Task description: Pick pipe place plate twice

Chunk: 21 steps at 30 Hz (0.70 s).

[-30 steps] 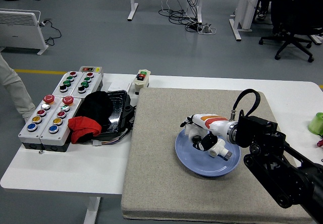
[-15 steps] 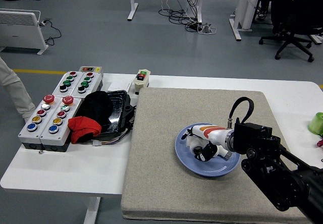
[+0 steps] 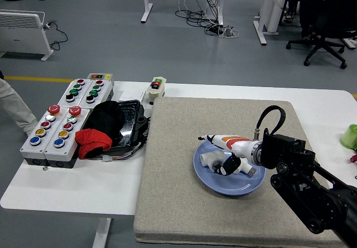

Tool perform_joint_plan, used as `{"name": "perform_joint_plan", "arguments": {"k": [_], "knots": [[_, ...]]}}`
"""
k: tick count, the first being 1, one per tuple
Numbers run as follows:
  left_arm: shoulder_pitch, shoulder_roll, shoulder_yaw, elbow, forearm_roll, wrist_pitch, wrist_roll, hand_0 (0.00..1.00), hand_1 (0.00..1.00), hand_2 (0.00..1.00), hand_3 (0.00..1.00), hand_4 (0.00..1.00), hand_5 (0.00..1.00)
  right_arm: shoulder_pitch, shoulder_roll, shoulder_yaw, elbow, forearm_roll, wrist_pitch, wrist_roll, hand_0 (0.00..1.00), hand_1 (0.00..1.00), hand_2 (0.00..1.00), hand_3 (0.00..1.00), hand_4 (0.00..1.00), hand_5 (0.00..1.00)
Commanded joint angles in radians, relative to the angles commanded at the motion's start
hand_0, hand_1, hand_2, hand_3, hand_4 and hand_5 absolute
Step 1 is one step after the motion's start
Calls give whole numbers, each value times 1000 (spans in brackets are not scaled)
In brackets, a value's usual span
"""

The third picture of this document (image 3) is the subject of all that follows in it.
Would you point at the robot right hand white shell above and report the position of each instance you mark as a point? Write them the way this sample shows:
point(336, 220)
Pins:
point(234, 143)

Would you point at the white elbow fitting metal thread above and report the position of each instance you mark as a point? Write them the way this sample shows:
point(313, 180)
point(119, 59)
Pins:
point(246, 167)

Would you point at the white tee pipe fitting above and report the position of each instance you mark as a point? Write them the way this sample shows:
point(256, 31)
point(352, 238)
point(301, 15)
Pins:
point(207, 158)

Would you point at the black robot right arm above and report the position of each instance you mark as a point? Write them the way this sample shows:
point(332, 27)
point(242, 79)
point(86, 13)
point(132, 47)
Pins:
point(301, 175)

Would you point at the blue round plate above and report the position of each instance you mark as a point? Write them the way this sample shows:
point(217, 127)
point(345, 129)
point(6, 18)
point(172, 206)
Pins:
point(237, 185)

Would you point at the grey-brown fabric mat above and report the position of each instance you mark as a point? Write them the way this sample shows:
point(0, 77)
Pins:
point(178, 175)

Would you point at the black device under tray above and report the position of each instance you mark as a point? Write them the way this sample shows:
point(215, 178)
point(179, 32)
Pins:
point(142, 123)

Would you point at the black plastic tray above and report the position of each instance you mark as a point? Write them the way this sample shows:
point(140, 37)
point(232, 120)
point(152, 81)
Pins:
point(130, 119)

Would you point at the white paper sheet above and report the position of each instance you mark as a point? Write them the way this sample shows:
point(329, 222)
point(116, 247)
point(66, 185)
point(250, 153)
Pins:
point(131, 94)

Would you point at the green translucent roll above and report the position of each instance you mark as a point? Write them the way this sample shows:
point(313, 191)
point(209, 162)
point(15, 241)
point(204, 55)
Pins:
point(350, 136)

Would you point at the pink red small object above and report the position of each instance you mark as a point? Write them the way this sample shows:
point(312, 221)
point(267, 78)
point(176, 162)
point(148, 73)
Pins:
point(354, 158)

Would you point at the black cloth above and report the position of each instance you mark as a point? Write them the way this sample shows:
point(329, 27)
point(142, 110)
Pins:
point(107, 116)

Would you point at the white desk leg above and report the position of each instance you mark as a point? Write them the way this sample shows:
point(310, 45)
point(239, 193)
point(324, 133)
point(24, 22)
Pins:
point(220, 7)
point(146, 2)

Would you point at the white desk with panel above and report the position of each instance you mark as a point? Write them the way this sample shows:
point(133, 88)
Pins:
point(272, 10)

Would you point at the seated person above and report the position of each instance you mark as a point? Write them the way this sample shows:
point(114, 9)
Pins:
point(291, 14)

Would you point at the grey box red green buttons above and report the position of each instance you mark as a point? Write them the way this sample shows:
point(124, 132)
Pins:
point(101, 91)
point(68, 89)

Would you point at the red cloth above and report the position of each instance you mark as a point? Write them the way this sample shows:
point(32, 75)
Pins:
point(92, 137)

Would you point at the black office chair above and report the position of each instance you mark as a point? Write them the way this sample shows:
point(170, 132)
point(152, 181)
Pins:
point(326, 21)

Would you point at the white table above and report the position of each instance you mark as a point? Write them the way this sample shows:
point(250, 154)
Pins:
point(83, 186)

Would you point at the grey box with mushroom button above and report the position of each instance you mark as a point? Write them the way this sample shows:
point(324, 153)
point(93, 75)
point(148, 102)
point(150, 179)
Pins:
point(30, 150)
point(67, 150)

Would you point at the small metal screw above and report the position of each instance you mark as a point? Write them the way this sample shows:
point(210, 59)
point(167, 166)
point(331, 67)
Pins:
point(44, 169)

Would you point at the white panel heater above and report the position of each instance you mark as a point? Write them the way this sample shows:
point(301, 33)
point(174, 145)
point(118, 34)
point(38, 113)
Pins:
point(19, 33)

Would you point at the cream green red switch box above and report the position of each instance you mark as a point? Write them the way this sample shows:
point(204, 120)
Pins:
point(156, 90)

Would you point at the small grey switch box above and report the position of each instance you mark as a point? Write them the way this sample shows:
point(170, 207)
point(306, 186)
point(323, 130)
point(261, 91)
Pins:
point(100, 76)

